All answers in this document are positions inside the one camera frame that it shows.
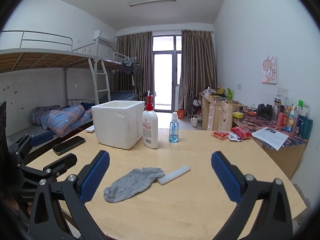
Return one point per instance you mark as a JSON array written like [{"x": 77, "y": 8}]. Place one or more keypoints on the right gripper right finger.
[{"x": 274, "y": 219}]

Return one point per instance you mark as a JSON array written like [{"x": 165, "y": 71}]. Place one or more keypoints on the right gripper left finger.
[{"x": 47, "y": 221}]

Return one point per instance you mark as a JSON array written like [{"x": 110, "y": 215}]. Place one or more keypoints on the grey sock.
[{"x": 131, "y": 184}]

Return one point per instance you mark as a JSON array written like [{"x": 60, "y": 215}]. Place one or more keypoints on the white foam strip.
[{"x": 173, "y": 175}]

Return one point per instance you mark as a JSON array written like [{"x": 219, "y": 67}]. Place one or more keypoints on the person's left hand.
[{"x": 11, "y": 203}]

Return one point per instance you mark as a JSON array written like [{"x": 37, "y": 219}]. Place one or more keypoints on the black smartphone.
[{"x": 68, "y": 145}]

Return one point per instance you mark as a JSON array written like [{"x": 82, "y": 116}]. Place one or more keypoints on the white remote control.
[{"x": 90, "y": 129}]

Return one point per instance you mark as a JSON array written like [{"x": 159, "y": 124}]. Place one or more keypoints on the white styrofoam box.
[{"x": 118, "y": 123}]

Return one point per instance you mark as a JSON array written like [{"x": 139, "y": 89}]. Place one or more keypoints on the printed paper sheet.
[{"x": 271, "y": 136}]

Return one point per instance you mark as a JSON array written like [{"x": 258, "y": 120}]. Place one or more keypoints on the red wrapped snack pack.
[{"x": 241, "y": 132}]

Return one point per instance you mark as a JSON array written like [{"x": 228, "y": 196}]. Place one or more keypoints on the metal bunk bed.
[{"x": 44, "y": 69}]

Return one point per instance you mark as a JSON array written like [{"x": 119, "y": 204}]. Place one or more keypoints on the red snack packet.
[{"x": 220, "y": 135}]

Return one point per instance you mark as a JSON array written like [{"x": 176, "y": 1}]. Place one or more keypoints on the white lotion pump bottle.
[{"x": 150, "y": 124}]

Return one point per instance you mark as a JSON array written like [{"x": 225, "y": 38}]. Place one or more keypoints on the toiletry bottles cluster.
[{"x": 293, "y": 118}]

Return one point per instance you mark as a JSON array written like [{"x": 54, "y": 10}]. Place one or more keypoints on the black headphones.
[{"x": 265, "y": 111}]

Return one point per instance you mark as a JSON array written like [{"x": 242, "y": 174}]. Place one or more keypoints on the wooden smiley chair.
[{"x": 226, "y": 117}]

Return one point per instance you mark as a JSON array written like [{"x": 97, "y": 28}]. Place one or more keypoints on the blue spray bottle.
[{"x": 174, "y": 129}]

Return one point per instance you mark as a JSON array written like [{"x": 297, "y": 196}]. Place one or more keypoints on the white thermos jug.
[{"x": 194, "y": 121}]

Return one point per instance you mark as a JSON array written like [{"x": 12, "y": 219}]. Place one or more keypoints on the wooden desk with drawers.
[{"x": 210, "y": 110}]

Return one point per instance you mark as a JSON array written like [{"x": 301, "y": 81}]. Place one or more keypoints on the white air conditioner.
[{"x": 99, "y": 34}]

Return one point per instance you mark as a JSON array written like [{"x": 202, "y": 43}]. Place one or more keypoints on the left brown curtain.
[{"x": 137, "y": 74}]

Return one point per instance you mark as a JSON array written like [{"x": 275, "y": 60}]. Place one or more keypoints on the brown curtain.
[
  {"x": 198, "y": 69},
  {"x": 137, "y": 74}
]

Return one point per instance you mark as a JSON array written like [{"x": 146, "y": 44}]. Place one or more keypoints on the right brown curtain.
[{"x": 198, "y": 69}]

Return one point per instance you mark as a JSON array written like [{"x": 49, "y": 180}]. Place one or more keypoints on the glass balcony door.
[{"x": 167, "y": 57}]

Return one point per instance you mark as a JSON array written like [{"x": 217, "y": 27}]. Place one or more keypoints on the ceiling tube light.
[{"x": 149, "y": 2}]

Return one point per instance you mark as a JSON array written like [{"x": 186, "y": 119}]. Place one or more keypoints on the anime wall poster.
[{"x": 269, "y": 70}]

